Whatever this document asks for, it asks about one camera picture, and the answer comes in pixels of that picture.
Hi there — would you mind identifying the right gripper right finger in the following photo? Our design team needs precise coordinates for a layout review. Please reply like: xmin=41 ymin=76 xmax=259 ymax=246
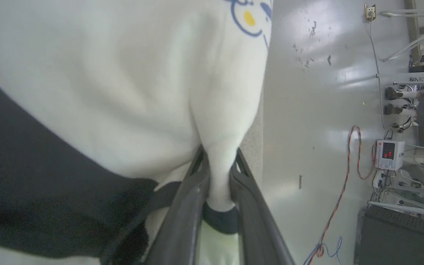
xmin=230 ymin=147 xmax=296 ymax=265

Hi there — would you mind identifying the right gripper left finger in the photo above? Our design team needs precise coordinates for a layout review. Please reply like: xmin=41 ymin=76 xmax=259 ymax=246
xmin=145 ymin=146 xmax=212 ymax=265

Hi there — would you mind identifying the black and white garment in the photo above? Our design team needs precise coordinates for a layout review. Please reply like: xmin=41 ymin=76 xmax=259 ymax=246
xmin=0 ymin=0 xmax=273 ymax=265

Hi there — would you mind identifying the dark grey cabinet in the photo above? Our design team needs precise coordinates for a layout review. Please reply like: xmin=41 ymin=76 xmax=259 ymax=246
xmin=355 ymin=204 xmax=424 ymax=265

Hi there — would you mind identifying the white monitor red display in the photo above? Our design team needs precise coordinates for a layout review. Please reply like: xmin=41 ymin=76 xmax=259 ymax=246
xmin=375 ymin=139 xmax=406 ymax=171

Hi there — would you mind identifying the black shoe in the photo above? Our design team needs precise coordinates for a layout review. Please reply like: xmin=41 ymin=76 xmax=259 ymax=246
xmin=384 ymin=103 xmax=404 ymax=116
xmin=384 ymin=86 xmax=404 ymax=100

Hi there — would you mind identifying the blue floor cable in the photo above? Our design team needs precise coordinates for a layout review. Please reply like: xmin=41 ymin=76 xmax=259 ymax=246
xmin=303 ymin=236 xmax=344 ymax=265

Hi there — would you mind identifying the orange floor cable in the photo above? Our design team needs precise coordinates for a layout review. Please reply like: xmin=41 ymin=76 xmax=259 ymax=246
xmin=306 ymin=125 xmax=378 ymax=265

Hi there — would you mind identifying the thin grey wall cable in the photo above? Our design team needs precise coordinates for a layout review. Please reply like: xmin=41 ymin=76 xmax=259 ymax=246
xmin=368 ymin=19 xmax=387 ymax=130

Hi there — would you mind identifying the white metal frame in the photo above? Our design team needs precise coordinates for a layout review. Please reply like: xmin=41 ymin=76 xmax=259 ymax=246
xmin=380 ymin=9 xmax=424 ymax=62

